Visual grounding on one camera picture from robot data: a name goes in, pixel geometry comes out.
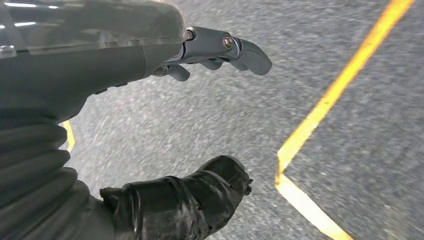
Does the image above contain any yellow floor tape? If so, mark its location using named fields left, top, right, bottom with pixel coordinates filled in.
left=61, top=0, right=416, bottom=240

